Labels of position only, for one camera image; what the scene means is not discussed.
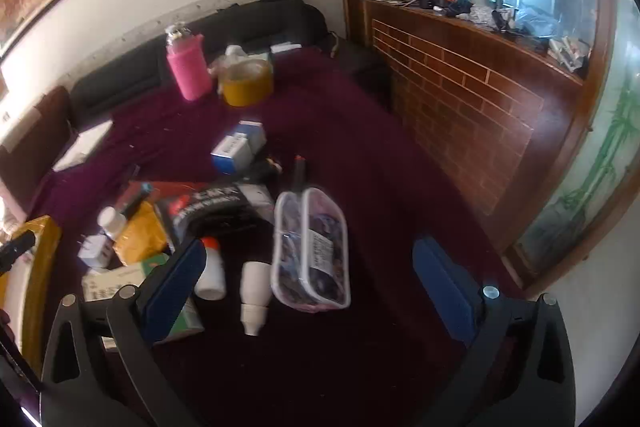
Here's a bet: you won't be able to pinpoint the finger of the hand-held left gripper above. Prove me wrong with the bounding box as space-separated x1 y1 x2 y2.
0 231 37 273

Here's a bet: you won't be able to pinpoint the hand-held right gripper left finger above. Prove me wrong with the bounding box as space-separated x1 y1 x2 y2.
40 238 207 427

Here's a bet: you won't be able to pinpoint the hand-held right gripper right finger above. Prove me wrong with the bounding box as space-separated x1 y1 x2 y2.
412 237 577 427

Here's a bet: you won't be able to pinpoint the blue white medicine box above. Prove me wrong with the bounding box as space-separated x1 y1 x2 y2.
210 133 254 176
235 121 268 154

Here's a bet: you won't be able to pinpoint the yellow box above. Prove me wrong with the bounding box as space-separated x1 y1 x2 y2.
10 216 63 358

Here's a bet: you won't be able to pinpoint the white bottle red cap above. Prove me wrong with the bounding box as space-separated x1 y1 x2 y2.
194 237 227 300

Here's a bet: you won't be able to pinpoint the yellow packet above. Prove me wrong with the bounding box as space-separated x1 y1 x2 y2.
112 201 171 265

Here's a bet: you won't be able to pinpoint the green white box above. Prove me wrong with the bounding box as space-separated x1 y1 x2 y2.
81 254 206 348

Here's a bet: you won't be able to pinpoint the white charger plug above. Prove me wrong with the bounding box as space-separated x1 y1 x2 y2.
77 234 113 269

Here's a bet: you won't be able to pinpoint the white nozzle bottle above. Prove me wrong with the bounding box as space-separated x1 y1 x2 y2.
239 260 275 337

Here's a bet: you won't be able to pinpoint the white pill bottle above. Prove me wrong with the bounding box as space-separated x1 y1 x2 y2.
97 206 128 242

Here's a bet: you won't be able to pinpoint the black marker teal tip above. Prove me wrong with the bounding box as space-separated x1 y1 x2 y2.
117 183 152 220

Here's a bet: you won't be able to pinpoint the black packet red print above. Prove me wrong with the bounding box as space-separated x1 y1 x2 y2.
157 182 276 248

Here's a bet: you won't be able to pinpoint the brown cushion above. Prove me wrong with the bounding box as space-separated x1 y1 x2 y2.
0 86 73 202

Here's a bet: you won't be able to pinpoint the white flat box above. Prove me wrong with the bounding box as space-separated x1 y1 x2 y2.
51 119 115 172

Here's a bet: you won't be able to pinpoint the clear zip pouch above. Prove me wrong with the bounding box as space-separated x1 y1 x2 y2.
270 187 351 312

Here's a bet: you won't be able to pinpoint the black marker yellow tip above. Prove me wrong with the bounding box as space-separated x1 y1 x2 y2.
240 157 283 185

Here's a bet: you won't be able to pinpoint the black pen red tip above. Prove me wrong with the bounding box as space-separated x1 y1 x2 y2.
292 154 308 190

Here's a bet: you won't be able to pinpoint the wooden brick pattern partition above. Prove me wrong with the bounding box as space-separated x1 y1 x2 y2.
330 0 621 298

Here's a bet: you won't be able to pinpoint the bamboo print glass panel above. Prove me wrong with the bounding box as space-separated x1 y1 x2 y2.
515 0 640 268

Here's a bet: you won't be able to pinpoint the yellow tape roll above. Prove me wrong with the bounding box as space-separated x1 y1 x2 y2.
220 58 276 108

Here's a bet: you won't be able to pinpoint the pink knit sleeve bottle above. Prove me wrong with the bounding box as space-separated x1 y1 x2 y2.
165 24 213 102

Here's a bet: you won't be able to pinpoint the dark sofa backrest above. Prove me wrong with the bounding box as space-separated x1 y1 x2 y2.
67 0 328 128

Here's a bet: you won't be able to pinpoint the white plastic item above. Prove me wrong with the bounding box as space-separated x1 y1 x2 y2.
207 44 251 80

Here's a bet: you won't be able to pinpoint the silver foil packets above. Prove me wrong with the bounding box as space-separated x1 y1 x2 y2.
547 34 591 70

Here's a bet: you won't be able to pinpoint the blue plastic bag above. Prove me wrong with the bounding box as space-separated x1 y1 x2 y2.
512 4 556 38

